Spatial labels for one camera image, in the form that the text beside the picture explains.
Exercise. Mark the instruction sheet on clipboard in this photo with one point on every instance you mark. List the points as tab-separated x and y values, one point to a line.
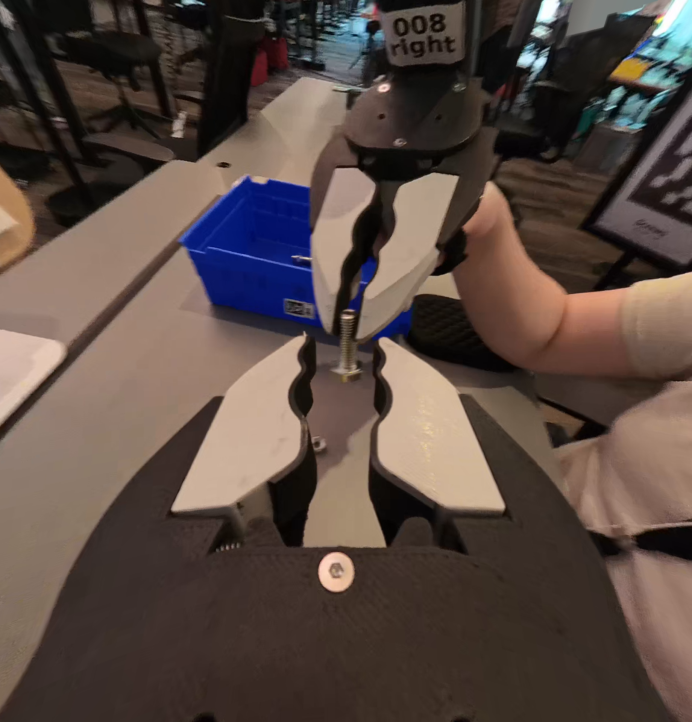
5	214

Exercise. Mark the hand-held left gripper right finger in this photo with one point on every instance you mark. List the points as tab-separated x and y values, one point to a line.
436	445

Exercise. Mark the blue plastic bin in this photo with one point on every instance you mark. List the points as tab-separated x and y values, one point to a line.
250	271

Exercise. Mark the red bag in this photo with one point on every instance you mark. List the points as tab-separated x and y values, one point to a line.
270	59

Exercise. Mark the black stool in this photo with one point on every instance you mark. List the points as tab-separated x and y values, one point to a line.
114	51

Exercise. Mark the person's right hand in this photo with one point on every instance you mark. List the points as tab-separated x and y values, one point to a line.
498	248

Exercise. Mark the black chair armrest pad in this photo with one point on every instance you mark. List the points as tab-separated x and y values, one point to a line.
447	333

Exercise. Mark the person's right forearm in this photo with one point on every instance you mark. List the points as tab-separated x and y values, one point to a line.
549	327

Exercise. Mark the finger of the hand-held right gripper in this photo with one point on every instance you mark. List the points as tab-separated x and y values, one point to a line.
413	242
334	237

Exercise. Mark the white tray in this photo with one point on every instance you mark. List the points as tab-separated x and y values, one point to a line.
13	378

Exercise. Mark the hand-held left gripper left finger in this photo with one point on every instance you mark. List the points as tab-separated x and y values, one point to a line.
250	440

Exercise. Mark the black office chair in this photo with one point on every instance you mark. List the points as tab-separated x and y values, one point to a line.
560	96

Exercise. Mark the marker sign on black stand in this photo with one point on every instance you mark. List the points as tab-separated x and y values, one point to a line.
656	186

